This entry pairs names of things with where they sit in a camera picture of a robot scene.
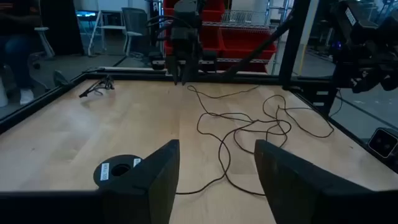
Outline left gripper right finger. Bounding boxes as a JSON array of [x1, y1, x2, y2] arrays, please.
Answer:
[[254, 139, 371, 224]]

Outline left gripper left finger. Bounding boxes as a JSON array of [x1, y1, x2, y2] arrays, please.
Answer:
[[102, 139, 180, 224]]

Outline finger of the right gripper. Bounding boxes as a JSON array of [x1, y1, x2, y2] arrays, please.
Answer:
[[182, 61, 200, 85], [172, 61, 183, 85]]

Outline black spool with white labels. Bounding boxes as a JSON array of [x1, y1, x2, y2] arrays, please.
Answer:
[[93, 154, 144, 189]]

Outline thin black cord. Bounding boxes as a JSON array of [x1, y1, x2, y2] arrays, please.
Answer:
[[175, 84, 335, 197]]

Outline grey mesh chair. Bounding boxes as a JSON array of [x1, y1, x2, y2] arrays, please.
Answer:
[[120, 7, 150, 57]]

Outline clear safety glasses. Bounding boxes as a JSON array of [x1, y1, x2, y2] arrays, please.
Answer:
[[78, 74, 116, 99]]

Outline white desk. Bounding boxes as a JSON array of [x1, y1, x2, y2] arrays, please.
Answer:
[[87, 10, 127, 57]]

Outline black curtain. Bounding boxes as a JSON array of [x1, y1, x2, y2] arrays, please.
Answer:
[[39, 0, 85, 57]]

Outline office chair with white armrests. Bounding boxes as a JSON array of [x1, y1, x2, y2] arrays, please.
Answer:
[[29, 26, 56, 70]]

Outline black equipment with white label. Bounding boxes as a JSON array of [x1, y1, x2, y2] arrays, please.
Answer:
[[328, 0, 398, 94]]

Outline person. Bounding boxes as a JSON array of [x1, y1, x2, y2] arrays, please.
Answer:
[[0, 0, 43, 106]]

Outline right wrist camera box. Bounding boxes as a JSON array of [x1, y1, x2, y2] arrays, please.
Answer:
[[170, 27, 191, 41]]

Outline wire rack with red bins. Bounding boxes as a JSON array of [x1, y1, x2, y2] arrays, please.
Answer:
[[162, 0, 278, 74]]

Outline black table-level camera box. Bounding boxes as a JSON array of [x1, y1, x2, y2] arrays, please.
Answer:
[[368, 126, 398, 160]]

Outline black frame clamp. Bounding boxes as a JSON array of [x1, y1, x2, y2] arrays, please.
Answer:
[[52, 69, 70, 88]]

